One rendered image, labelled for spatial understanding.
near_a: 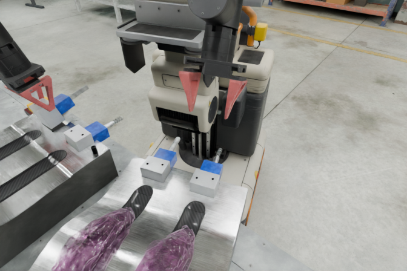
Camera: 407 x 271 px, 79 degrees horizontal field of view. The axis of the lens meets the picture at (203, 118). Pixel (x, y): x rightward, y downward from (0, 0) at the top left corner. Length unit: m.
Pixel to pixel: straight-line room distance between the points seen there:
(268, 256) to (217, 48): 0.38
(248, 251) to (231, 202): 0.09
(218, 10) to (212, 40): 0.08
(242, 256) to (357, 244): 1.14
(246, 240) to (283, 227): 0.98
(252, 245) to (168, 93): 0.56
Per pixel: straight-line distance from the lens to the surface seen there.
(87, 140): 0.58
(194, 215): 0.48
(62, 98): 0.68
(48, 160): 0.61
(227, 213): 0.48
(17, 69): 0.62
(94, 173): 0.58
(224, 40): 0.43
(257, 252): 0.52
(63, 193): 0.57
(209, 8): 0.36
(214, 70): 0.42
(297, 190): 1.66
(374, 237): 1.66
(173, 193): 0.51
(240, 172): 1.30
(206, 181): 0.49
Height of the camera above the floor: 1.27
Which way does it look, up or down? 38 degrees down
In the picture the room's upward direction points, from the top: straight up
